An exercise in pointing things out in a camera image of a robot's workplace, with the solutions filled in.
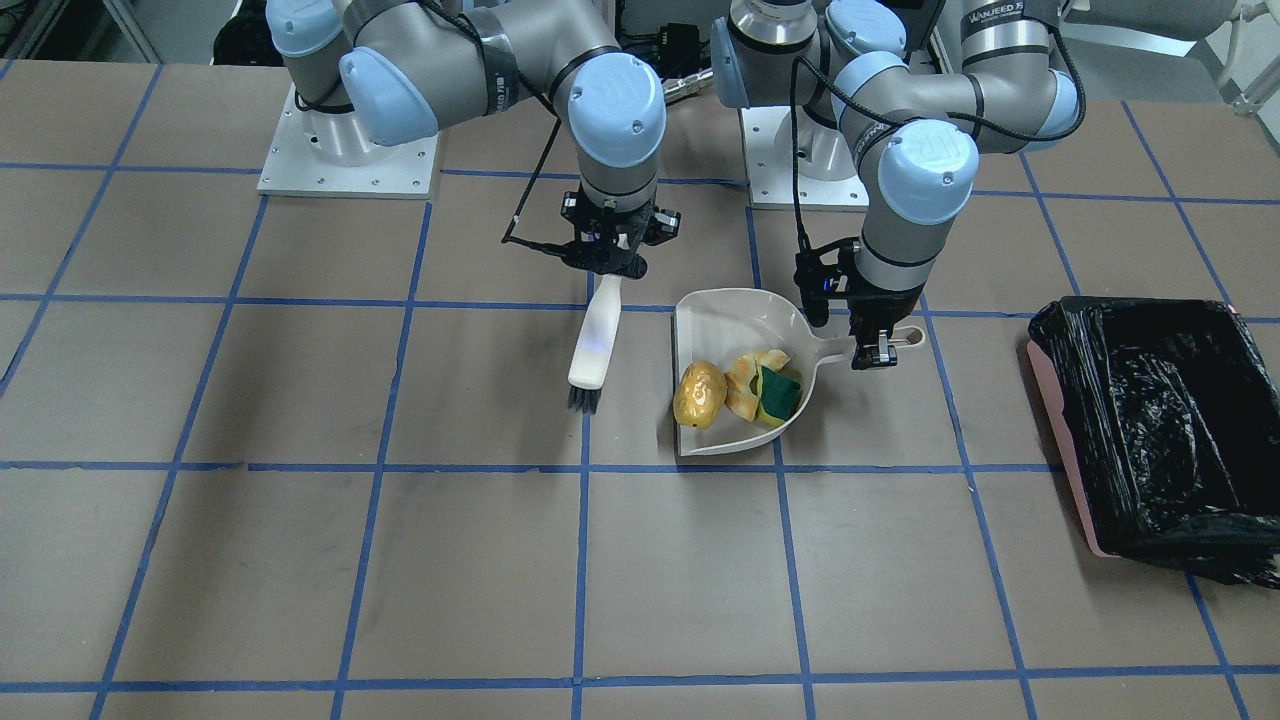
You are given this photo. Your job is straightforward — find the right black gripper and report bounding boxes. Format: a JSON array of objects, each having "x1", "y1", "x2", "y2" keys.
[{"x1": 558, "y1": 191, "x2": 681, "y2": 279}]

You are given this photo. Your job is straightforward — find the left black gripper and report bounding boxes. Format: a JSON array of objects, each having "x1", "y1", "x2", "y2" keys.
[{"x1": 795, "y1": 238, "x2": 925, "y2": 370}]

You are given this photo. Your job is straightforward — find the green yellow sponge piece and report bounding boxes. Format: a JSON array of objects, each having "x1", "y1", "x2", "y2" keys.
[{"x1": 755, "y1": 366, "x2": 803, "y2": 427}]

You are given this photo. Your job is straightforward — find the beige hand brush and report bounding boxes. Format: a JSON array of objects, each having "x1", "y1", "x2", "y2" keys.
[{"x1": 567, "y1": 274, "x2": 623, "y2": 414}]

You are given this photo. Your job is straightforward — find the beige plastic dustpan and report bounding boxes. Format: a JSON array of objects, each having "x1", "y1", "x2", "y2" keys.
[{"x1": 672, "y1": 288, "x2": 927, "y2": 457}]

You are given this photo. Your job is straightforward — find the toy croissant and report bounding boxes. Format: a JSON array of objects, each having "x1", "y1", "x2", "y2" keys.
[{"x1": 724, "y1": 348, "x2": 790, "y2": 421}]

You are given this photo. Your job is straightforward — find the yellow toy potato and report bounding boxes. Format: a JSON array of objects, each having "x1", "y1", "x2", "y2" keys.
[{"x1": 672, "y1": 360, "x2": 728, "y2": 429}]

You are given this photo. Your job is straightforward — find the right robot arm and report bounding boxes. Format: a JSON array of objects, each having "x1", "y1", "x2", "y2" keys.
[{"x1": 265, "y1": 1, "x2": 680, "y2": 279}]

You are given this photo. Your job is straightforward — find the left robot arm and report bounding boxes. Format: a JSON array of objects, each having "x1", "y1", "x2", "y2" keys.
[{"x1": 710, "y1": 1, "x2": 1085, "y2": 369}]

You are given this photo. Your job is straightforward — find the pink bin with black bag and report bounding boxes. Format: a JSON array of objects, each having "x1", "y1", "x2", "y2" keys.
[{"x1": 1028, "y1": 296, "x2": 1279, "y2": 589}]

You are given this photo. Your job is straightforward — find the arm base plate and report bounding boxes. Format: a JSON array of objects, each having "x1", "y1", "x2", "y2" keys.
[
  {"x1": 739, "y1": 102, "x2": 872, "y2": 213},
  {"x1": 257, "y1": 88, "x2": 438, "y2": 200}
]

